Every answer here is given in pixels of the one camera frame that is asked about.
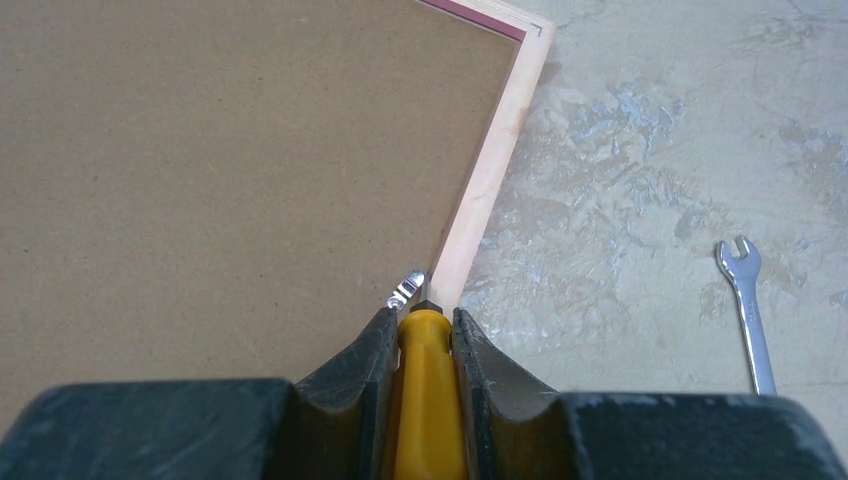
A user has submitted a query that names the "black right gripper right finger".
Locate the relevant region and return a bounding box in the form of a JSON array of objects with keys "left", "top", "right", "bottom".
[{"left": 452, "top": 309, "right": 847, "bottom": 479}]

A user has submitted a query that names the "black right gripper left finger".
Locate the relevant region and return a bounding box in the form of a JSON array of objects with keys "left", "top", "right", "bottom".
[{"left": 1, "top": 308, "right": 397, "bottom": 479}]

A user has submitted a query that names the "orange handled screwdriver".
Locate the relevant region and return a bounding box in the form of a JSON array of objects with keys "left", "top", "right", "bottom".
[{"left": 381, "top": 270, "right": 468, "bottom": 479}]

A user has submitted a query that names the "pink photo frame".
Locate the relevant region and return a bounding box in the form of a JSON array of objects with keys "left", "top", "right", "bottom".
[{"left": 1, "top": 1, "right": 517, "bottom": 427}]

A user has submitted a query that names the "silver wrench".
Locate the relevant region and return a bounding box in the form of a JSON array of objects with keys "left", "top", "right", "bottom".
[{"left": 715, "top": 235, "right": 777, "bottom": 396}]

